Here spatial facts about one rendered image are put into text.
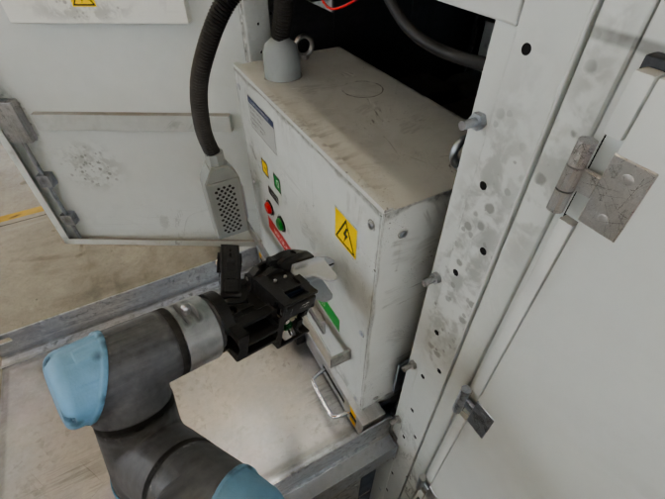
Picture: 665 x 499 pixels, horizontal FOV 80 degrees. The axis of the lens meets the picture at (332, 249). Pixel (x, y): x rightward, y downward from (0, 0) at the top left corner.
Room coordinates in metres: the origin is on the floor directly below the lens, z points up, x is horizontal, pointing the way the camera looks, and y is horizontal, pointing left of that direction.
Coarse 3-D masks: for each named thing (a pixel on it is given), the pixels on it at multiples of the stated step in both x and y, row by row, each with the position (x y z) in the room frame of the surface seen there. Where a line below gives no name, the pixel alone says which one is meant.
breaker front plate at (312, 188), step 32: (256, 96) 0.65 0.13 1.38; (288, 128) 0.54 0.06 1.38; (256, 160) 0.70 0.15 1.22; (288, 160) 0.55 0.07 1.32; (320, 160) 0.45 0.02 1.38; (256, 192) 0.73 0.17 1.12; (288, 192) 0.56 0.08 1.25; (320, 192) 0.45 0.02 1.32; (352, 192) 0.38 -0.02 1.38; (288, 224) 0.57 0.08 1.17; (320, 224) 0.45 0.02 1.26; (352, 224) 0.37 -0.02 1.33; (352, 256) 0.37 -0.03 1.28; (352, 288) 0.37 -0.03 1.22; (320, 320) 0.44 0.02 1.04; (352, 320) 0.36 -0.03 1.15; (352, 352) 0.36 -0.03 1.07; (352, 384) 0.35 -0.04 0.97
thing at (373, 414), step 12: (312, 348) 0.47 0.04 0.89; (324, 360) 0.43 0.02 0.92; (324, 372) 0.43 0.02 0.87; (336, 372) 0.40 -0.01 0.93; (336, 384) 0.38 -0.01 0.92; (336, 396) 0.38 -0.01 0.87; (348, 396) 0.35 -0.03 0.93; (372, 408) 0.33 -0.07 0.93; (360, 420) 0.30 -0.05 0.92; (372, 420) 0.30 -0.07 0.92; (360, 432) 0.30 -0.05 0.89
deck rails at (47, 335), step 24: (144, 288) 0.63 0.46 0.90; (168, 288) 0.66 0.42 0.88; (192, 288) 0.68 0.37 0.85; (216, 288) 0.68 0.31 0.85; (72, 312) 0.56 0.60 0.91; (96, 312) 0.58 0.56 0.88; (120, 312) 0.60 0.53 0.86; (144, 312) 0.60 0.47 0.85; (0, 336) 0.49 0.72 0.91; (24, 336) 0.51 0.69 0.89; (48, 336) 0.53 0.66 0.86; (72, 336) 0.53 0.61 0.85; (24, 360) 0.47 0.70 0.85; (384, 432) 0.31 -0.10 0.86; (312, 456) 0.27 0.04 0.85; (336, 456) 0.26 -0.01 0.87; (288, 480) 0.21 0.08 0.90
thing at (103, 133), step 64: (0, 0) 0.86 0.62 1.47; (64, 0) 0.86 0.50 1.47; (128, 0) 0.86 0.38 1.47; (192, 0) 0.88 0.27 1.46; (0, 64) 0.89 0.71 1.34; (64, 64) 0.89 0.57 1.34; (128, 64) 0.88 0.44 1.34; (0, 128) 0.87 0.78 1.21; (64, 128) 0.87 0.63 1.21; (128, 128) 0.87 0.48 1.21; (192, 128) 0.86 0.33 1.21; (64, 192) 0.89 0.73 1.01; (128, 192) 0.89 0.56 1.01; (192, 192) 0.88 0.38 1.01
